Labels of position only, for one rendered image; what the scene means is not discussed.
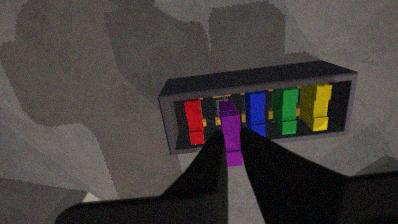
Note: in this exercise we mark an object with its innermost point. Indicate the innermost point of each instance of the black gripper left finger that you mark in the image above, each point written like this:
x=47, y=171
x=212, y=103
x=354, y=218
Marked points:
x=198, y=196

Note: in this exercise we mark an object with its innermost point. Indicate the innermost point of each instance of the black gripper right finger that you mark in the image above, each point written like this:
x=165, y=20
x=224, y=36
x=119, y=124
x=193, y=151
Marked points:
x=291, y=189

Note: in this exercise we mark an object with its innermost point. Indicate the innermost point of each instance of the blue rectangular block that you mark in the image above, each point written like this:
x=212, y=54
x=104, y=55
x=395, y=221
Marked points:
x=255, y=112

